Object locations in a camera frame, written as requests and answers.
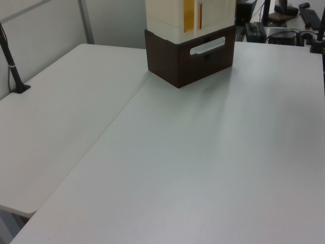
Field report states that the cream cabinet door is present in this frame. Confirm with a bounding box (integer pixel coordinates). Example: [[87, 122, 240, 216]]
[[193, 0, 236, 37]]

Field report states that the cream wooden cabinet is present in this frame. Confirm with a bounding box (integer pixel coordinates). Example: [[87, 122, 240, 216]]
[[145, 0, 237, 43]]

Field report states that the dark brown drawer box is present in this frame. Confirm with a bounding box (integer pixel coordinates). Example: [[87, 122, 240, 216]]
[[144, 24, 236, 89]]

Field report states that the dark device with green parts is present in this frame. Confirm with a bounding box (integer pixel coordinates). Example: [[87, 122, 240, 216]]
[[244, 21, 268, 43]]

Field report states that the black electronics box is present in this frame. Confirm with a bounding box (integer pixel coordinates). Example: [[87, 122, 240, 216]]
[[268, 28, 298, 46]]

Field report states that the black monitor stand pole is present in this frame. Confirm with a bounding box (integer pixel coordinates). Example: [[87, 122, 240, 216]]
[[262, 0, 271, 26]]

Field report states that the brown wooden board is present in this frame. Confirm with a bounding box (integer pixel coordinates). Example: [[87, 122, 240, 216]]
[[268, 12, 289, 27]]

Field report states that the black monitor foot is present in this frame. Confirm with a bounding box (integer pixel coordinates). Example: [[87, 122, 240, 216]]
[[274, 0, 300, 16]]

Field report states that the black keyboard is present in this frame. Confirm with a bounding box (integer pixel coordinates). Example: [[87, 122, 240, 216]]
[[299, 7, 321, 29]]

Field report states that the white drawer handle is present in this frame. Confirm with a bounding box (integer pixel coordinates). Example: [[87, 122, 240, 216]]
[[189, 36, 226, 56]]

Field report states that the grey metal partition post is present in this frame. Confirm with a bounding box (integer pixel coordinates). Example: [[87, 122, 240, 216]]
[[77, 0, 95, 45]]

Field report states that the black camera stand pole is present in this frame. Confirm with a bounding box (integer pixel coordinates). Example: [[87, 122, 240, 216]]
[[0, 22, 31, 95]]

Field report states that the black camera stand with clamp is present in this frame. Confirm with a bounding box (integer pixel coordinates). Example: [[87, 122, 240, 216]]
[[308, 5, 325, 54]]

